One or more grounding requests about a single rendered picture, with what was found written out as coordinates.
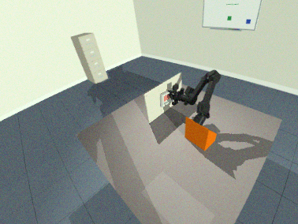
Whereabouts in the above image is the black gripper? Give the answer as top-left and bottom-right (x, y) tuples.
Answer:
(168, 84), (184, 106)

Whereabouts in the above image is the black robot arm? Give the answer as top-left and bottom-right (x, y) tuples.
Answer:
(178, 70), (221, 126)

